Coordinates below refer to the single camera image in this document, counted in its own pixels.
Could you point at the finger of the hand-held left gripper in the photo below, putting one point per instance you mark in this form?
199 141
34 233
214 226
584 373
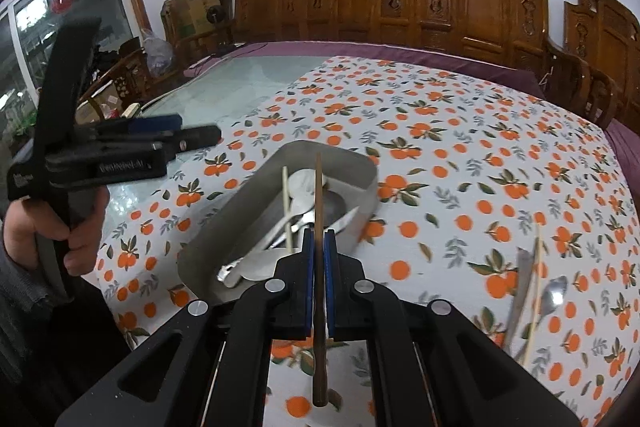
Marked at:
197 136
150 123

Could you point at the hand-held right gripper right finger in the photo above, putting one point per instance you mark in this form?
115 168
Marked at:
331 267

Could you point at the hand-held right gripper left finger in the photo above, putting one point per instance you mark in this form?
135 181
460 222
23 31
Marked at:
307 267

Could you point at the white plastic spoon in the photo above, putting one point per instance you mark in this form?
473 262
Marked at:
265 266
305 182

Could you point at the white plastic knife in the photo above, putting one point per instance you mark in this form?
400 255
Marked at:
345 219

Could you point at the white plastic fork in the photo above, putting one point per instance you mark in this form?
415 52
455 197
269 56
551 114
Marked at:
270 234

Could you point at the metal spoon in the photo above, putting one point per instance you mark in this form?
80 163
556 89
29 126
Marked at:
554 294
301 207

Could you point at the dark wooden chopstick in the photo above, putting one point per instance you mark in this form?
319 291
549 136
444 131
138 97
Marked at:
318 187

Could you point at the metal tray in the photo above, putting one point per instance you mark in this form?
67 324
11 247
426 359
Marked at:
240 217

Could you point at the person's left forearm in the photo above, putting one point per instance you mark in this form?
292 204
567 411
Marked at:
27 322

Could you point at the person's left hand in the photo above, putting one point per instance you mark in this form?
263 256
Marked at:
20 227

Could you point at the wooden chair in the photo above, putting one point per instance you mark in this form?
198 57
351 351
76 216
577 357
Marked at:
127 72

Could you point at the clear plastic bag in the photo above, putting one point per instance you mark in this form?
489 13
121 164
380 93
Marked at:
157 52

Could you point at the red window sticker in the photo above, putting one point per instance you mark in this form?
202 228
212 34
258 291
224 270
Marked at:
64 0

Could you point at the large cardboard box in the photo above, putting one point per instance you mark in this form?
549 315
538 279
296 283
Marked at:
192 12

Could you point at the small black fan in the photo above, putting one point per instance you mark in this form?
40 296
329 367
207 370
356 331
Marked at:
216 14

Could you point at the orange fruit print tablecloth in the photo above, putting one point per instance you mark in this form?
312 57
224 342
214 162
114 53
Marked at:
450 132

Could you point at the purple sofa cushion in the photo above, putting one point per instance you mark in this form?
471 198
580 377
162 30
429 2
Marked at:
400 54

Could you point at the purple armchair cushion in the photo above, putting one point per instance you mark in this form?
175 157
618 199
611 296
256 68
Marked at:
627 139

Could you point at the carved wooden armchair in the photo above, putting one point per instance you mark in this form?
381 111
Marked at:
600 42

